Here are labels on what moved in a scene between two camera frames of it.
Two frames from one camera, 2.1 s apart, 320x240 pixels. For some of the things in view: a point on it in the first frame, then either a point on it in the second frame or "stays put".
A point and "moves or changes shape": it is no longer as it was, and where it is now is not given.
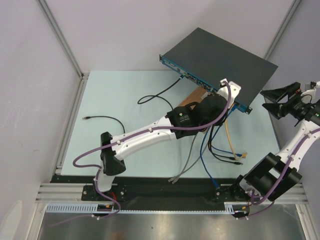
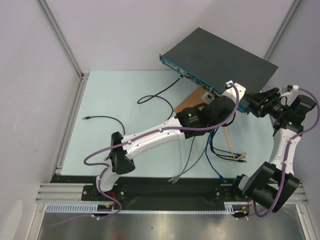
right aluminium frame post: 282,29 stays put
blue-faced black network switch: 205,59 stays put
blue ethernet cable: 214,180 → 221,177
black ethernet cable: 230,158 moves or changes shape
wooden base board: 195,96 stays put
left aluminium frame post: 62,39 stays put
